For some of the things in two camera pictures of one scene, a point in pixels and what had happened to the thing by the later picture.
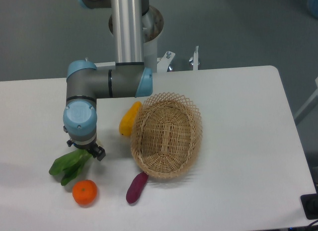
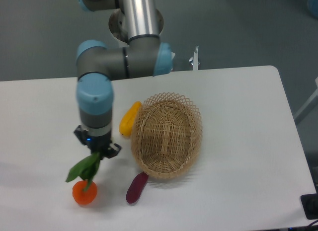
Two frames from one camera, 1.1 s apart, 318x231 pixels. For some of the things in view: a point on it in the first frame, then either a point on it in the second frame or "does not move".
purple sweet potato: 136,187 does not move
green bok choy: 70,165 -> 86,169
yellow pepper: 128,117 does not move
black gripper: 92,149 -> 98,143
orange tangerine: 85,192 does not move
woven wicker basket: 166,136 does not move
